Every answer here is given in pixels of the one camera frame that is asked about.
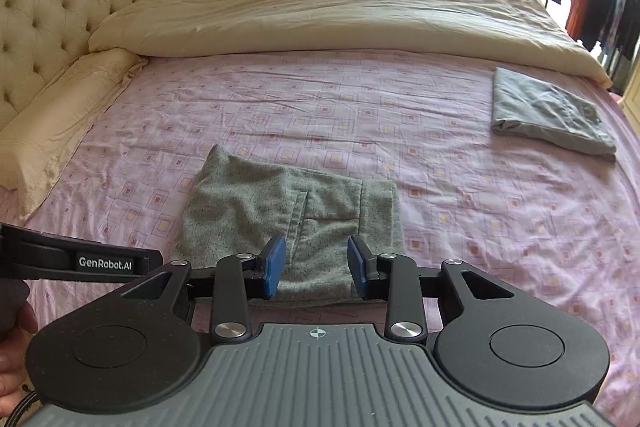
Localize speckled grey pants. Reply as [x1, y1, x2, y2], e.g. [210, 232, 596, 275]
[175, 145, 404, 308]

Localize person left hand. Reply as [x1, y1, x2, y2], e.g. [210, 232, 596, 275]
[1, 299, 38, 417]

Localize pink patterned bed sheet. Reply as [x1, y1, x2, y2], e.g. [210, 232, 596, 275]
[28, 51, 639, 426]

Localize cream pillow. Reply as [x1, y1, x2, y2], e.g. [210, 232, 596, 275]
[1, 48, 148, 223]

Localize folded grey garment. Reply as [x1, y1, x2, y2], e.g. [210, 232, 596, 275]
[491, 67, 617, 161]

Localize cream wardrobe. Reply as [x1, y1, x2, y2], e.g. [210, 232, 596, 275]
[618, 60, 640, 134]

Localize cream duvet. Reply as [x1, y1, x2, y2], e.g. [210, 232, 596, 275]
[88, 0, 611, 87]

